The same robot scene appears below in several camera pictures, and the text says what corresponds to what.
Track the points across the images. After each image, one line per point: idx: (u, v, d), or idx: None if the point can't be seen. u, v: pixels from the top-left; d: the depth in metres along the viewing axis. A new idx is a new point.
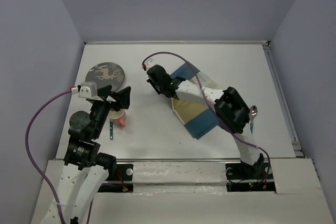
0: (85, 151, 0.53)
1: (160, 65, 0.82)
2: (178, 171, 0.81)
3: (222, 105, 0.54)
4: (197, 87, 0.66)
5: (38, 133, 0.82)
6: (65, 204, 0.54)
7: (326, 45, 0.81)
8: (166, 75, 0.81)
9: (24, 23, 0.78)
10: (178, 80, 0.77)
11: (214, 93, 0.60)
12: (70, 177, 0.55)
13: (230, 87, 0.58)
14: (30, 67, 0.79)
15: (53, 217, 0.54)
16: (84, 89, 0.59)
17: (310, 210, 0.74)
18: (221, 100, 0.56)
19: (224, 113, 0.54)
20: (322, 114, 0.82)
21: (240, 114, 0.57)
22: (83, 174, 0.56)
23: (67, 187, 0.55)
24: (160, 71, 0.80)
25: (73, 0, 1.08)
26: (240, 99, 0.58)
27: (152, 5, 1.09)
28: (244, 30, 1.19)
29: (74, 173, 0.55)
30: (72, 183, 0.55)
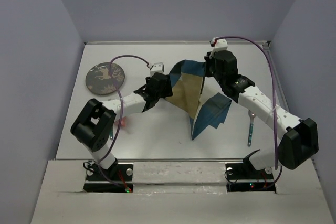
0: (147, 98, 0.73)
1: (235, 57, 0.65)
2: (178, 171, 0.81)
3: (295, 137, 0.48)
4: (268, 102, 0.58)
5: (38, 132, 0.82)
6: (126, 105, 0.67)
7: (325, 45, 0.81)
8: (236, 70, 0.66)
9: (24, 20, 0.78)
10: (247, 82, 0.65)
11: (287, 118, 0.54)
12: (135, 97, 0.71)
13: (311, 120, 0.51)
14: (30, 66, 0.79)
15: (114, 104, 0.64)
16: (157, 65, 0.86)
17: (311, 210, 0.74)
18: (294, 130, 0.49)
19: (294, 145, 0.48)
20: (322, 114, 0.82)
21: (305, 151, 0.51)
22: (140, 105, 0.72)
23: (132, 99, 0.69)
24: (231, 65, 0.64)
25: (74, 0, 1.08)
26: (314, 137, 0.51)
27: (153, 4, 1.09)
28: (243, 30, 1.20)
29: (139, 98, 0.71)
30: (136, 101, 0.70)
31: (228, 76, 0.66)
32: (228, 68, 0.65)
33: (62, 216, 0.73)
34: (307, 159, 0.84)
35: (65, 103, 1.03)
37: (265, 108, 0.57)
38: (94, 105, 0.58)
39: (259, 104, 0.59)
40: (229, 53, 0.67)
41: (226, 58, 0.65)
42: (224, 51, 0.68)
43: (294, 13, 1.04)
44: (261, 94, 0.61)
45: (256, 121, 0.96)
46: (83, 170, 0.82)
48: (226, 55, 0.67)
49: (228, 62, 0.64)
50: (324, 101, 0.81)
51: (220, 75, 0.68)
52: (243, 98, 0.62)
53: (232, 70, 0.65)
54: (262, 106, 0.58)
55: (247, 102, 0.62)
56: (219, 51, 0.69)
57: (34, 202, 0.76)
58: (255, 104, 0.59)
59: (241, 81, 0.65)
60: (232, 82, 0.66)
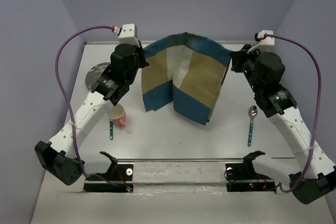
0: (113, 86, 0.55)
1: (284, 67, 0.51)
2: (178, 171, 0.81)
3: (325, 185, 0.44)
4: (306, 135, 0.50)
5: (38, 132, 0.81)
6: (80, 128, 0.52)
7: (326, 45, 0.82)
8: (279, 80, 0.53)
9: (24, 21, 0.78)
10: (287, 98, 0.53)
11: (322, 161, 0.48)
12: (93, 104, 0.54)
13: None
14: (30, 66, 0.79)
15: (64, 137, 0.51)
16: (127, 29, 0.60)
17: (311, 210, 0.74)
18: (326, 178, 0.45)
19: (318, 192, 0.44)
20: (322, 114, 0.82)
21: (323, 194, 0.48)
22: (104, 107, 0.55)
23: (87, 113, 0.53)
24: (277, 75, 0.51)
25: (74, 1, 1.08)
26: None
27: (153, 6, 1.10)
28: (243, 30, 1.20)
29: (97, 102, 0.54)
30: (93, 110, 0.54)
31: (267, 86, 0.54)
32: (271, 78, 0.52)
33: (62, 217, 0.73)
34: None
35: (65, 103, 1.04)
37: (301, 144, 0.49)
38: (42, 153, 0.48)
39: (296, 135, 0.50)
40: (277, 57, 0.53)
41: (273, 64, 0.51)
42: (270, 53, 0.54)
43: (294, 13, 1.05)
44: (301, 121, 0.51)
45: (255, 122, 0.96)
46: None
48: (272, 59, 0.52)
49: (274, 72, 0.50)
50: (324, 102, 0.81)
51: (258, 81, 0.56)
52: (279, 120, 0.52)
53: (274, 81, 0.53)
54: (300, 139, 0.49)
55: (280, 125, 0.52)
56: (265, 53, 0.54)
57: (34, 202, 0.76)
58: (292, 133, 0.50)
59: (280, 94, 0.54)
60: (270, 94, 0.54)
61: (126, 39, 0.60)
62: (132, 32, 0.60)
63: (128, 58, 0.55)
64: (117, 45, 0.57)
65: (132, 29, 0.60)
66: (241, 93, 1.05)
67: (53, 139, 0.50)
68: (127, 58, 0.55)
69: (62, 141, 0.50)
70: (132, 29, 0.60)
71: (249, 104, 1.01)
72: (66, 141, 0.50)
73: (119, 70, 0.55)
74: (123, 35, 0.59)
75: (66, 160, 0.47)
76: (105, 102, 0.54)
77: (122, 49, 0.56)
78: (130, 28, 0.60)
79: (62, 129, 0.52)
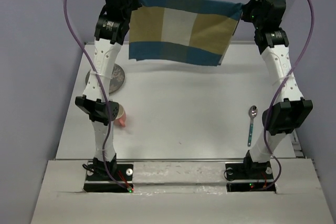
0: (114, 25, 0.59)
1: (285, 6, 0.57)
2: (178, 171, 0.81)
3: (287, 107, 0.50)
4: (287, 67, 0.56)
5: (39, 131, 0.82)
6: (103, 75, 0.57)
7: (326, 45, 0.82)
8: (279, 19, 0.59)
9: (25, 20, 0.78)
10: (281, 36, 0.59)
11: (293, 91, 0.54)
12: (104, 51, 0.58)
13: (310, 100, 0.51)
14: (31, 65, 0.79)
15: (94, 88, 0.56)
16: None
17: (311, 210, 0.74)
18: (289, 102, 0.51)
19: (280, 114, 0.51)
20: (322, 114, 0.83)
21: (287, 121, 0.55)
22: (114, 51, 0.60)
23: (103, 60, 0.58)
24: (277, 11, 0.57)
25: (74, 0, 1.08)
26: (302, 117, 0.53)
27: None
28: (244, 30, 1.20)
29: (107, 48, 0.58)
30: (106, 56, 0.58)
31: (266, 23, 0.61)
32: (272, 14, 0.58)
33: (62, 216, 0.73)
34: (307, 159, 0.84)
35: (65, 102, 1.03)
37: (279, 72, 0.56)
38: (82, 104, 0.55)
39: (277, 66, 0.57)
40: None
41: (275, 2, 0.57)
42: None
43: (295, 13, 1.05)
44: (286, 56, 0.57)
45: (256, 122, 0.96)
46: (83, 170, 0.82)
48: None
49: (273, 7, 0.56)
50: (323, 101, 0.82)
51: (260, 20, 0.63)
52: (268, 54, 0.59)
53: (274, 19, 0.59)
54: (279, 70, 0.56)
55: (269, 58, 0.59)
56: None
57: (34, 202, 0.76)
58: (275, 65, 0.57)
59: (277, 33, 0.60)
60: (267, 31, 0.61)
61: None
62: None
63: None
64: None
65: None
66: (241, 93, 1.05)
67: (86, 93, 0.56)
68: None
69: (95, 92, 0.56)
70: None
71: (250, 104, 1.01)
72: (97, 91, 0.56)
73: (116, 7, 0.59)
74: None
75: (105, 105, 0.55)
76: (112, 45, 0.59)
77: None
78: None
79: (89, 82, 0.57)
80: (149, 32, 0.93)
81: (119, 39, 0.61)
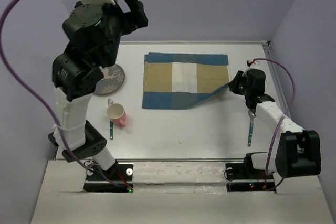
0: (71, 74, 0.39)
1: (265, 76, 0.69)
2: (178, 171, 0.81)
3: (292, 139, 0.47)
4: (281, 112, 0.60)
5: (38, 131, 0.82)
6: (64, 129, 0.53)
7: (324, 44, 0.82)
8: (263, 86, 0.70)
9: (24, 20, 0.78)
10: (268, 97, 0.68)
11: (292, 126, 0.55)
12: (62, 105, 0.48)
13: (314, 131, 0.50)
14: (30, 65, 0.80)
15: (58, 136, 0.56)
16: None
17: (311, 210, 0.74)
18: (293, 134, 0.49)
19: (289, 148, 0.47)
20: (321, 114, 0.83)
21: (302, 162, 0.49)
22: (74, 106, 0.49)
23: (62, 113, 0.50)
24: (260, 81, 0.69)
25: (73, 0, 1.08)
26: (315, 151, 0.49)
27: (154, 5, 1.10)
28: (244, 30, 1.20)
29: (63, 103, 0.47)
30: (65, 113, 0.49)
31: (254, 89, 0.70)
32: (255, 84, 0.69)
33: (62, 216, 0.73)
34: None
35: None
37: (273, 116, 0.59)
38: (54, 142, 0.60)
39: (270, 113, 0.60)
40: (262, 71, 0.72)
41: (256, 74, 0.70)
42: (258, 69, 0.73)
43: (294, 13, 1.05)
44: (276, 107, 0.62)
45: (255, 122, 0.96)
46: (83, 170, 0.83)
48: (258, 72, 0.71)
49: (256, 77, 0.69)
50: (323, 100, 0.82)
51: (248, 89, 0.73)
52: (260, 109, 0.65)
53: (258, 86, 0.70)
54: (272, 115, 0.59)
55: (261, 112, 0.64)
56: (253, 68, 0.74)
57: (34, 202, 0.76)
58: (268, 113, 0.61)
59: (263, 97, 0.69)
60: (255, 96, 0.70)
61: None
62: None
63: (90, 31, 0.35)
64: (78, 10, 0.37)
65: None
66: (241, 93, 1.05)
67: (55, 136, 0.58)
68: (87, 31, 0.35)
69: (60, 138, 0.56)
70: None
71: None
72: (61, 139, 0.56)
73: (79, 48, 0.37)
74: None
75: (69, 158, 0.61)
76: (70, 100, 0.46)
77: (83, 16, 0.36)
78: None
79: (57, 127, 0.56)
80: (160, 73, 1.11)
81: (79, 90, 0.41)
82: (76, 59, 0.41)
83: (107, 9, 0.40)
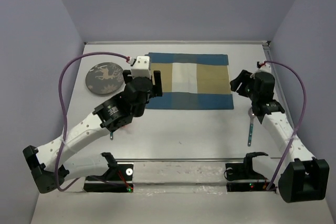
0: (113, 115, 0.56)
1: (275, 82, 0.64)
2: (178, 171, 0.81)
3: (301, 170, 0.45)
4: (291, 131, 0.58)
5: (38, 132, 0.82)
6: (67, 146, 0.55)
7: (324, 44, 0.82)
8: (271, 92, 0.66)
9: (24, 20, 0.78)
10: (276, 105, 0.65)
11: (301, 151, 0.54)
12: (88, 126, 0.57)
13: (324, 161, 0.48)
14: (30, 65, 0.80)
15: (50, 151, 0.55)
16: (142, 61, 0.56)
17: (310, 210, 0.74)
18: (302, 163, 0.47)
19: (296, 178, 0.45)
20: (321, 114, 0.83)
21: (307, 190, 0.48)
22: (97, 134, 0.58)
23: (81, 132, 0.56)
24: (269, 86, 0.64)
25: (73, 0, 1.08)
26: (323, 182, 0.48)
27: (154, 6, 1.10)
28: (244, 31, 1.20)
29: (93, 126, 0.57)
30: (87, 132, 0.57)
31: (261, 96, 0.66)
32: (264, 88, 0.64)
33: (62, 216, 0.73)
34: None
35: (65, 103, 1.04)
37: (283, 135, 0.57)
38: (30, 157, 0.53)
39: (280, 130, 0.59)
40: (271, 74, 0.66)
41: (264, 78, 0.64)
42: (266, 72, 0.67)
43: (294, 13, 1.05)
44: (286, 121, 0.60)
45: (255, 122, 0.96)
46: None
48: (267, 76, 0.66)
49: (264, 83, 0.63)
50: (322, 100, 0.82)
51: (255, 94, 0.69)
52: (267, 120, 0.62)
53: (266, 92, 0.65)
54: (282, 134, 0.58)
55: (269, 125, 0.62)
56: (262, 71, 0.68)
57: (34, 202, 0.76)
58: (276, 129, 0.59)
59: (272, 105, 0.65)
60: (263, 103, 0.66)
61: (140, 71, 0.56)
62: (147, 65, 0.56)
63: (139, 96, 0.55)
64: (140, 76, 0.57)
65: (147, 62, 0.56)
66: None
67: (40, 151, 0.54)
68: (139, 94, 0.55)
69: (48, 154, 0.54)
70: (147, 62, 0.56)
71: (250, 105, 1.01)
72: (52, 154, 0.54)
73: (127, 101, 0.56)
74: (137, 67, 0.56)
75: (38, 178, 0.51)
76: (101, 127, 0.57)
77: (139, 83, 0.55)
78: (146, 60, 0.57)
79: (52, 142, 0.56)
80: (160, 72, 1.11)
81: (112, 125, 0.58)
82: (119, 105, 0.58)
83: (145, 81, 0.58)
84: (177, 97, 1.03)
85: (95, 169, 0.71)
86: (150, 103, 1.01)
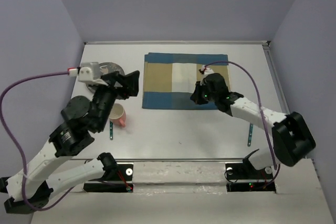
0: (66, 141, 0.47)
1: (223, 77, 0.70)
2: (178, 171, 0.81)
3: (284, 129, 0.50)
4: (255, 105, 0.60)
5: (37, 132, 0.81)
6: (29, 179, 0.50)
7: (325, 44, 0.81)
8: (226, 87, 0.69)
9: (22, 20, 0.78)
10: (235, 94, 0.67)
11: (274, 115, 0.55)
12: (45, 156, 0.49)
13: (296, 113, 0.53)
14: (29, 64, 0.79)
15: (16, 182, 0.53)
16: (84, 71, 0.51)
17: (311, 211, 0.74)
18: (283, 125, 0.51)
19: (284, 138, 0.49)
20: (321, 114, 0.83)
21: (301, 146, 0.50)
22: (57, 162, 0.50)
23: (39, 164, 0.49)
24: (221, 83, 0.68)
25: (73, 0, 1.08)
26: (306, 132, 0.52)
27: (154, 5, 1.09)
28: (244, 30, 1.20)
29: (49, 156, 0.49)
30: (44, 164, 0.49)
31: (220, 94, 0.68)
32: (218, 86, 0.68)
33: (61, 216, 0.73)
34: (307, 159, 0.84)
35: (65, 103, 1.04)
37: (253, 112, 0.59)
38: (3, 189, 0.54)
39: (249, 110, 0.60)
40: (218, 74, 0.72)
41: (215, 78, 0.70)
42: (212, 74, 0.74)
43: (294, 12, 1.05)
44: (249, 102, 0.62)
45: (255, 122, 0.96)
46: None
48: (214, 76, 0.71)
49: (216, 81, 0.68)
50: (322, 100, 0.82)
51: (213, 96, 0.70)
52: (235, 109, 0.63)
53: (222, 88, 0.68)
54: (251, 111, 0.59)
55: (239, 112, 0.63)
56: (209, 74, 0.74)
57: None
58: (246, 111, 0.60)
59: (231, 96, 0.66)
60: (224, 98, 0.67)
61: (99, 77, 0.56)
62: (91, 75, 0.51)
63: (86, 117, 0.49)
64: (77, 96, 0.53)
65: (90, 71, 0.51)
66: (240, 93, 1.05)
67: (9, 182, 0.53)
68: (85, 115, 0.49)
69: (15, 186, 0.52)
70: (89, 71, 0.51)
71: None
72: (17, 187, 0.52)
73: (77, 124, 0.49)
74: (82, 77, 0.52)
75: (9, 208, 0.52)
76: (55, 157, 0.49)
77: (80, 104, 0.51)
78: (88, 70, 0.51)
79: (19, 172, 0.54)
80: (160, 72, 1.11)
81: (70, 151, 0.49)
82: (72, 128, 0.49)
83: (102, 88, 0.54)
84: (177, 97, 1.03)
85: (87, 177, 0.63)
86: (150, 103, 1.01)
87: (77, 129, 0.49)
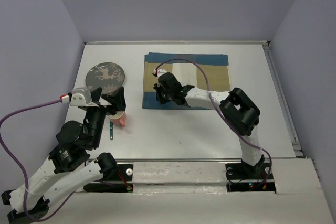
0: (64, 161, 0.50)
1: (172, 74, 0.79)
2: (178, 171, 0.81)
3: (229, 105, 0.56)
4: (205, 91, 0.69)
5: (37, 132, 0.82)
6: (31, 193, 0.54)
7: (325, 43, 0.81)
8: (177, 82, 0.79)
9: (22, 20, 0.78)
10: (187, 86, 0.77)
11: (220, 95, 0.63)
12: (45, 172, 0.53)
13: (237, 88, 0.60)
14: (29, 64, 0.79)
15: (19, 196, 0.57)
16: (77, 97, 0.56)
17: (311, 211, 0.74)
18: (228, 101, 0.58)
19: (232, 112, 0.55)
20: (321, 114, 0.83)
21: (248, 115, 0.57)
22: (55, 178, 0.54)
23: (39, 179, 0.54)
24: (171, 80, 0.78)
25: (73, 0, 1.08)
26: (249, 102, 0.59)
27: (154, 5, 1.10)
28: (243, 30, 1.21)
29: (49, 172, 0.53)
30: (44, 179, 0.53)
31: (174, 89, 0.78)
32: (170, 83, 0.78)
33: (61, 217, 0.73)
34: (307, 159, 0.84)
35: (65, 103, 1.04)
37: (203, 98, 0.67)
38: (7, 202, 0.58)
39: (199, 97, 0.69)
40: (168, 72, 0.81)
41: (164, 76, 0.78)
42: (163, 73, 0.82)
43: (294, 12, 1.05)
44: (199, 89, 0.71)
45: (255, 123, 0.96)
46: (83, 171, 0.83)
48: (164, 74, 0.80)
49: (166, 79, 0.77)
50: (322, 100, 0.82)
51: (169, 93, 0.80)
52: (190, 99, 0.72)
53: (174, 84, 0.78)
54: (202, 97, 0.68)
55: (193, 101, 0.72)
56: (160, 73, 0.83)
57: None
58: (198, 98, 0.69)
59: (185, 89, 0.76)
60: (179, 93, 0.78)
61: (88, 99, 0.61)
62: (83, 100, 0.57)
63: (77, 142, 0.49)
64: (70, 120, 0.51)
65: (82, 97, 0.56)
66: None
67: (12, 195, 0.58)
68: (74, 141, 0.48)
69: (18, 199, 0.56)
70: (82, 97, 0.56)
71: None
72: (19, 200, 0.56)
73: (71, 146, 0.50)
74: (74, 103, 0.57)
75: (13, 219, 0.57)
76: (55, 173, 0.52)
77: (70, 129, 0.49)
78: (80, 95, 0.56)
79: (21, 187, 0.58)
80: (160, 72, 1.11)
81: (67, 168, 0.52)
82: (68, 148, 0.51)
83: (90, 110, 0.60)
84: None
85: (85, 181, 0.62)
86: (150, 103, 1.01)
87: (72, 150, 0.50)
